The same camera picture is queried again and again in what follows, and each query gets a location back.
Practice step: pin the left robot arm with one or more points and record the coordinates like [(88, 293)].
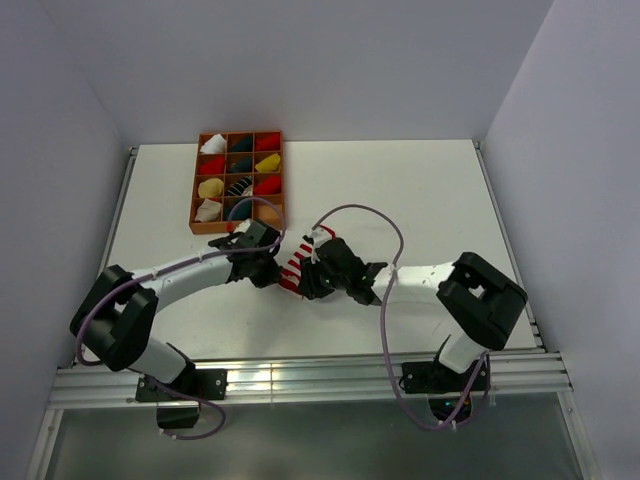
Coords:
[(116, 317)]

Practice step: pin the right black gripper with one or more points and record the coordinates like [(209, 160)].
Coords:
[(310, 287)]

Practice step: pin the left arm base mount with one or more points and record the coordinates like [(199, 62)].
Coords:
[(180, 404)]

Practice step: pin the wooden compartment organizer tray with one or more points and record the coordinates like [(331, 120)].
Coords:
[(238, 176)]

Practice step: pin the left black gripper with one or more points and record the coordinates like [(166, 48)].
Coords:
[(270, 277)]

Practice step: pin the red rolled sock lower right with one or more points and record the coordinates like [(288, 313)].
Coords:
[(271, 185)]

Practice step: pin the black white striped rolled sock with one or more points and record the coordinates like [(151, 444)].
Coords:
[(241, 187)]

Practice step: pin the dark teal rolled sock middle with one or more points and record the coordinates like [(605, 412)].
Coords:
[(239, 165)]

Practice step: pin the red rolled sock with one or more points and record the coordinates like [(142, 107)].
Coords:
[(271, 185), (268, 141), (213, 166)]

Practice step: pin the mustard rolled sock left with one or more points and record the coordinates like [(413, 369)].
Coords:
[(211, 188)]

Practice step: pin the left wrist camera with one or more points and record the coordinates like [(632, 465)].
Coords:
[(238, 227)]

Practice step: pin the red rolled sock top right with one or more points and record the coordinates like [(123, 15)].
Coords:
[(268, 141)]

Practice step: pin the red rolled sock left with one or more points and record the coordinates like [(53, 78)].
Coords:
[(213, 166)]

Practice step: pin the yellow rolled sock right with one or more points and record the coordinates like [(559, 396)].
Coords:
[(269, 164)]

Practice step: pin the dark teal rolled sock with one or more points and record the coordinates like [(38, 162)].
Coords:
[(244, 144), (239, 165)]

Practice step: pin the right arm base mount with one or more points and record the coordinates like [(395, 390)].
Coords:
[(431, 378)]

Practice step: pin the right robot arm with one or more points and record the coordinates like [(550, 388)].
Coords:
[(483, 302)]

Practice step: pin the dark green reindeer sock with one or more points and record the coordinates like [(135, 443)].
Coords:
[(237, 210)]

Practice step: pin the beige red sock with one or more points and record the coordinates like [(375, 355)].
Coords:
[(209, 211)]

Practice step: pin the aluminium frame rail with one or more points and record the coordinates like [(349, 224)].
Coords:
[(346, 378)]

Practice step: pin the dark teal rolled sock top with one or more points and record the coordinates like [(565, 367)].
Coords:
[(244, 144)]

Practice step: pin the red white striped santa sock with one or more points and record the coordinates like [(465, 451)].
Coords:
[(295, 265)]

